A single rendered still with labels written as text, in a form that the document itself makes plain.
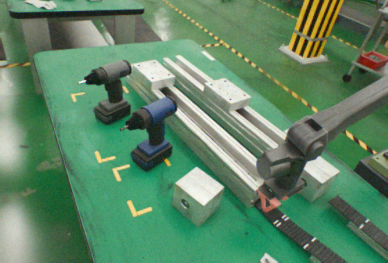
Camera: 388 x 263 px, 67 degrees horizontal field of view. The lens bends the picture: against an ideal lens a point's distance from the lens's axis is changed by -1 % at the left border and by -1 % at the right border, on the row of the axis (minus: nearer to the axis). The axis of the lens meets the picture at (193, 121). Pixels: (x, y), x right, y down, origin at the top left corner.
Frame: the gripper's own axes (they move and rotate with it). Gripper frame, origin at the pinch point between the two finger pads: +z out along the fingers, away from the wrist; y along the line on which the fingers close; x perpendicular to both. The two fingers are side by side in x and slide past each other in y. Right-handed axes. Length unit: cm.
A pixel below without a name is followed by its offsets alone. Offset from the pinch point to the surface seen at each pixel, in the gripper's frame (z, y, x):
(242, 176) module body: -3.9, 4.7, -10.0
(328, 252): 0.9, -1.0, 17.9
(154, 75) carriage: -8, 2, -66
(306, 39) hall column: 56, -289, -172
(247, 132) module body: -1.6, -14.2, -25.9
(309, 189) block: 0.2, -14.0, 2.3
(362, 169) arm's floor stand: 8, -50, 5
